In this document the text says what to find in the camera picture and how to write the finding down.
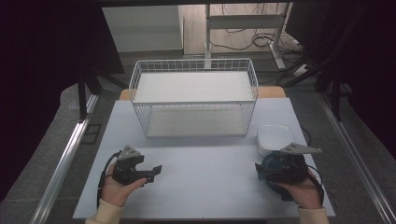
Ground white cabinet panel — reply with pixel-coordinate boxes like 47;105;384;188
101;5;184;53

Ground hand-held gripper cable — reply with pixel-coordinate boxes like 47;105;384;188
305;164;326;207
96;151;121;208

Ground aluminium rail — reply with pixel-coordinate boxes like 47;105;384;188
318;92;396;224
29;93;100;224

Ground white desk frame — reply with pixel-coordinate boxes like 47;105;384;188
204;2;294;70

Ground black floor cables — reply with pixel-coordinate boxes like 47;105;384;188
208;3;307;54

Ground white power strip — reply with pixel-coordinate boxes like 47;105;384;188
291;63;310;77

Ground person's right hand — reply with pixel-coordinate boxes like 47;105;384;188
275;169;323;210

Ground right hand-held gripper cable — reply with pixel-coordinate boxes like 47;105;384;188
305;164;326;207

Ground round container with blue lid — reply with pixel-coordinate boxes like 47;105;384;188
256;151;308;203

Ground wooden table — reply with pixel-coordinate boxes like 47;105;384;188
119;86;287;102

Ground person's left hand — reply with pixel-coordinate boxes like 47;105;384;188
100;162;149;208

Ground white wire shelf rack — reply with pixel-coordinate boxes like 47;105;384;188
128;57;260;139

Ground black metal stand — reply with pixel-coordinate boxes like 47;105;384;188
276;50;344;123
77;70;129;123

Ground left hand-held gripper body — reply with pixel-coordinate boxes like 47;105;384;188
111;145;148;187

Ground black floor frame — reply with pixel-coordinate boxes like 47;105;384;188
80;123;103;146

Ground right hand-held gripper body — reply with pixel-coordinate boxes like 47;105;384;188
261;142;323;185

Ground left hand-held gripper cable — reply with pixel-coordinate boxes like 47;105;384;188
96;151;121;208

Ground white rectangular food container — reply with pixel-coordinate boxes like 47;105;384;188
256;123;296;158

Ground dark curtain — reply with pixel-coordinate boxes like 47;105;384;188
284;0;396;161
0;0;126;202

